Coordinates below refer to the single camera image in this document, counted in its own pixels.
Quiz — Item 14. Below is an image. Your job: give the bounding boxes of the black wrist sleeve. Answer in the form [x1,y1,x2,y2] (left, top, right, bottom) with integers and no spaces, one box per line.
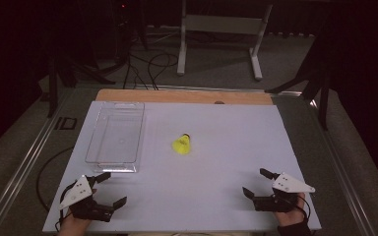
[277,220,313,236]

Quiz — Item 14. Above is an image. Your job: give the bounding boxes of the right hand-held gripper cable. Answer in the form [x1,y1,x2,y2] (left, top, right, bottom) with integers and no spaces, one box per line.
[295,194,312,221]

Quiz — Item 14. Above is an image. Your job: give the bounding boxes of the person's right hand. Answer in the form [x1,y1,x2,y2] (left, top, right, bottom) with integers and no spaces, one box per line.
[274,192,307,228]

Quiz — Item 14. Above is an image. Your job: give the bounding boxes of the black floor cables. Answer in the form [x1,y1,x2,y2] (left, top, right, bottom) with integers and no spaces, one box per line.
[122,50,180,91]

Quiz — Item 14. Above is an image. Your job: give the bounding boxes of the left hand-held gripper cable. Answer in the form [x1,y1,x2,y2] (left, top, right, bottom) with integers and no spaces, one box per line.
[54,181,77,232]

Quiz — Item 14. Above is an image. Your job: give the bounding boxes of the black tripod stand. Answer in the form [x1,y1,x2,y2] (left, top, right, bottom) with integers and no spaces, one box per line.
[46,0,150,119]

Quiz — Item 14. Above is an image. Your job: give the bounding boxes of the white metal stand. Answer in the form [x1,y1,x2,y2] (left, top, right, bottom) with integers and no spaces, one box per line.
[176,0,274,82]

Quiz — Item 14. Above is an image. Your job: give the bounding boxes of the white table board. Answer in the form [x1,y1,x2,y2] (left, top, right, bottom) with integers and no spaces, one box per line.
[41,100,323,234]

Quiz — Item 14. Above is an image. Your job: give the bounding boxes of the hand-held gripper cable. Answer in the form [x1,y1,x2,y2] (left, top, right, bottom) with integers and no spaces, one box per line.
[54,181,77,232]
[295,194,312,221]

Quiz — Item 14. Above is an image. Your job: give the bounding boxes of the person's left hand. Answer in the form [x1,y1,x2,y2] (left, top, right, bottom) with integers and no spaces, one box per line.
[58,213,93,236]

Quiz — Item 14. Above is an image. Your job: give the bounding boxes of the black stand with angled legs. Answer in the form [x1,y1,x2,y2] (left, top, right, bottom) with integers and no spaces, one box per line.
[264,19,332,132]

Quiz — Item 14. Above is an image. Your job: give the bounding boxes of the yellow shuttlecock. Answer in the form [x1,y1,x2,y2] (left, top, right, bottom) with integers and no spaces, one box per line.
[171,132,192,156]

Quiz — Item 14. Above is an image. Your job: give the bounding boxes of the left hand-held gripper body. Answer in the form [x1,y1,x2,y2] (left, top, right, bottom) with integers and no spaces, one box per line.
[58,175,115,223]

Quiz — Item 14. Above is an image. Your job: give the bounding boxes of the black cable beside table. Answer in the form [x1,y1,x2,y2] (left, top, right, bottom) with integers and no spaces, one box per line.
[35,146,75,212]

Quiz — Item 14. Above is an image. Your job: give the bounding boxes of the clear plastic container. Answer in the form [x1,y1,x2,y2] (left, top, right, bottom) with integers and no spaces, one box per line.
[84,100,146,174]

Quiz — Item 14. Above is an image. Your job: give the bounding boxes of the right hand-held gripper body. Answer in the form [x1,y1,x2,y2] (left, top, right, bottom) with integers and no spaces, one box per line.
[252,172,316,212]

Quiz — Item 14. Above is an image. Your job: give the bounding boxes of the metal floor rail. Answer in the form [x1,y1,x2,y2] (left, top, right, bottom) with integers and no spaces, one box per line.
[0,88,77,236]
[308,97,378,236]

